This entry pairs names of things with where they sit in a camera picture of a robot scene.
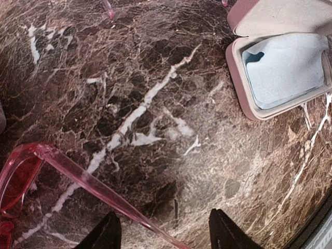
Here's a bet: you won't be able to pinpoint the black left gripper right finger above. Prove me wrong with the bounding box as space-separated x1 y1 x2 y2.
209 209 262 249

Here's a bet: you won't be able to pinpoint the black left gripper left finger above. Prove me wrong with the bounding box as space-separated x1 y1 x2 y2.
74 212 122 249

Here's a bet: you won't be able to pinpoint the pink frame sunglasses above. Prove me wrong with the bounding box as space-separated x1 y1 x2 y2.
1 143 188 248

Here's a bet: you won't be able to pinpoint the light blue cleaning cloth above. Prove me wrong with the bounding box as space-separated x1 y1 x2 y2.
242 33 329 109

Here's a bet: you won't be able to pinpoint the pink glasses case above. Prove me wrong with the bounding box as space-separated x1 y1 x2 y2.
226 1 331 120

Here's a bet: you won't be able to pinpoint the clear frame dark-lens sunglasses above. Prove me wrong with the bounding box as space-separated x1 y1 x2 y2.
101 0 228 18

